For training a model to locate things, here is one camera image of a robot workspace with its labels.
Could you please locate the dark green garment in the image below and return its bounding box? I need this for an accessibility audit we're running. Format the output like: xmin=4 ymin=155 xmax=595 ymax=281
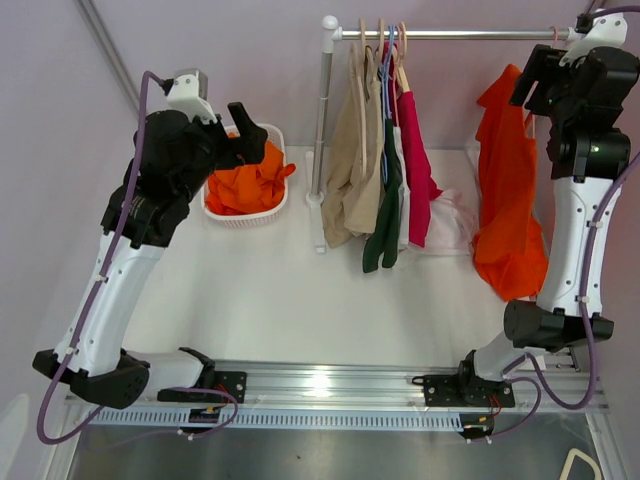
xmin=362 ymin=119 xmax=402 ymax=273

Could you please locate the clothes rack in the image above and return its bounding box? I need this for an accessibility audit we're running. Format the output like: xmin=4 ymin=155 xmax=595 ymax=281
xmin=305 ymin=15 xmax=578 ymax=254

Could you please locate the orange t shirt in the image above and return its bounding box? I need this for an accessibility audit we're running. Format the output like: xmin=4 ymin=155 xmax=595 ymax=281
xmin=243 ymin=141 xmax=296 ymax=213
xmin=205 ymin=165 xmax=254 ymax=216

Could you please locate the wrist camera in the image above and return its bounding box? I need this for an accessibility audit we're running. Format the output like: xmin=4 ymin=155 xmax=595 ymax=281
xmin=559 ymin=10 xmax=628 ymax=67
xmin=161 ymin=68 xmax=220 ymax=125

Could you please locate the magenta t shirt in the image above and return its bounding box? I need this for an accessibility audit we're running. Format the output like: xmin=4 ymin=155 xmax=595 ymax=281
xmin=384 ymin=41 xmax=442 ymax=248

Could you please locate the white perforated plastic basket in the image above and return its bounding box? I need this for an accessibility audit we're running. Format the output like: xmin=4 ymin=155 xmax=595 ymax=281
xmin=201 ymin=124 xmax=296 ymax=228

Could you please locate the pink wire hanger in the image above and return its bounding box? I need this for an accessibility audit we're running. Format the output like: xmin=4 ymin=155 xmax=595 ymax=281
xmin=519 ymin=25 xmax=562 ymax=141

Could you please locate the orange garment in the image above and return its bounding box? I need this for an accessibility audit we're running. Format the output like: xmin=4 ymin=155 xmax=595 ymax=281
xmin=472 ymin=64 xmax=548 ymax=302

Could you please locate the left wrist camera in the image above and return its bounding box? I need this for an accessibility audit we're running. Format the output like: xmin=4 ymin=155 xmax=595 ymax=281
xmin=161 ymin=68 xmax=220 ymax=125

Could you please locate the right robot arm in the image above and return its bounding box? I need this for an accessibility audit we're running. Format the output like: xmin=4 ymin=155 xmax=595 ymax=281
xmin=455 ymin=45 xmax=639 ymax=405

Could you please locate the white garment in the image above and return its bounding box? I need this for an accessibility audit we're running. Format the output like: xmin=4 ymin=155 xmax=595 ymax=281
xmin=393 ymin=126 xmax=477 ymax=256

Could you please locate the beige t shirt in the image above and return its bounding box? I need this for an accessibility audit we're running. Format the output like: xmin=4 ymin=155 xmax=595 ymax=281
xmin=321 ymin=48 xmax=384 ymax=248

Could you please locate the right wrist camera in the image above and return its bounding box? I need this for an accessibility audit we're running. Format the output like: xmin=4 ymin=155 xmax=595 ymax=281
xmin=559 ymin=10 xmax=628 ymax=67

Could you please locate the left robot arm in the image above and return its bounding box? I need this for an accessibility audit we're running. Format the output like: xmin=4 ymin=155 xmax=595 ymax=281
xmin=33 ymin=102 xmax=268 ymax=409

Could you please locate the beige shirt wooden hanger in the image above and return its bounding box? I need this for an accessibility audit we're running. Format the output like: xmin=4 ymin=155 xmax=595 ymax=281
xmin=376 ymin=17 xmax=389 ymax=67

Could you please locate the wooden hanger on magenta shirt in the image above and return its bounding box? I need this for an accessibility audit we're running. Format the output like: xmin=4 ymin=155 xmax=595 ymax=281
xmin=393 ymin=22 xmax=410 ymax=93

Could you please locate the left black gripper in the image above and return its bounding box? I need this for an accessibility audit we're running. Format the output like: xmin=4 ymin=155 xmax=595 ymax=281
xmin=174 ymin=102 xmax=267 ymax=203

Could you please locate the light blue wire hanger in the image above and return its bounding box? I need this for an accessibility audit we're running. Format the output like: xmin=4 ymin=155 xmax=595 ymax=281
xmin=378 ymin=25 xmax=397 ymax=190

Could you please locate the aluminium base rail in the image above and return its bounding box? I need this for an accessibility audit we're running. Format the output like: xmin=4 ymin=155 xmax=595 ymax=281
xmin=64 ymin=355 xmax=609 ymax=432

